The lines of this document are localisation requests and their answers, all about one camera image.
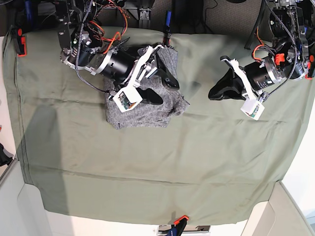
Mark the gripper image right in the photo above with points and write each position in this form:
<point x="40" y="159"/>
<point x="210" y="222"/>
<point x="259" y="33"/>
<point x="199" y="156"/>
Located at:
<point x="259" y="76"/>

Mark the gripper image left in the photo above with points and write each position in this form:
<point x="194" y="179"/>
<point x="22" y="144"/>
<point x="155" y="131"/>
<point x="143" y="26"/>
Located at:
<point x="128" y="70"/>

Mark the grey long-sleeve T-shirt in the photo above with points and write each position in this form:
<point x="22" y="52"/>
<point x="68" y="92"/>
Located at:
<point x="148" y="115"/>

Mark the orange black clamp centre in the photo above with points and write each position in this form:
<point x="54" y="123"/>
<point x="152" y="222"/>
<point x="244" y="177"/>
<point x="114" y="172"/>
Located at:
<point x="166" y="39"/>

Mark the orange black clamp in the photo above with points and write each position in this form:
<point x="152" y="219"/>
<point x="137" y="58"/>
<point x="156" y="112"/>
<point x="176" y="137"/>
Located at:
<point x="311" y="68"/>
<point x="166" y="39"/>
<point x="19" y="42"/>
<point x="178" y="226"/>

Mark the green table cloth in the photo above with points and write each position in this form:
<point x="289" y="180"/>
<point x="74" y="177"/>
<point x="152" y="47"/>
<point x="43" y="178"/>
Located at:
<point x="212" y="163"/>

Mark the orange black clamp right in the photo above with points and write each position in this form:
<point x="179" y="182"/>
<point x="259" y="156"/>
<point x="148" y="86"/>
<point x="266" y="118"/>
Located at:
<point x="311" y="68"/>

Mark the orange black clamp bottom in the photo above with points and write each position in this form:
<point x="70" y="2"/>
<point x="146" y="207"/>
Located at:
<point x="178" y="226"/>

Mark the orange black clamp left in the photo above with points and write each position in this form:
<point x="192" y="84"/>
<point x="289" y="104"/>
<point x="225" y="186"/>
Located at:
<point x="19" y="42"/>

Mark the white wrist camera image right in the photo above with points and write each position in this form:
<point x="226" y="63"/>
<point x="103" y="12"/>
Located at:
<point x="253" y="108"/>

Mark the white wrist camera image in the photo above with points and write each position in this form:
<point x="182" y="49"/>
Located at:
<point x="253" y="108"/>
<point x="127" y="99"/>

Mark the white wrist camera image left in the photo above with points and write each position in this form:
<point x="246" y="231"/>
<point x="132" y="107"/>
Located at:
<point x="127" y="99"/>

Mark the metal table bracket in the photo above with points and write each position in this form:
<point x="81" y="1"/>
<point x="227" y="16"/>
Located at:
<point x="144" y="18"/>

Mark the blue clamp handle centre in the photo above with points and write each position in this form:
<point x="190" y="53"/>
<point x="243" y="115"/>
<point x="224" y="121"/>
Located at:
<point x="167" y="21"/>

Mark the blue clamp handle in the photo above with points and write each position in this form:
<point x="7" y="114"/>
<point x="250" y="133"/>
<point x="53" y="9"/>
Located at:
<point x="167" y="21"/>
<point x="28" y="11"/>

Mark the blue clamp handle left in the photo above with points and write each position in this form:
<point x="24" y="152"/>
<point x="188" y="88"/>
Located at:
<point x="28" y="11"/>

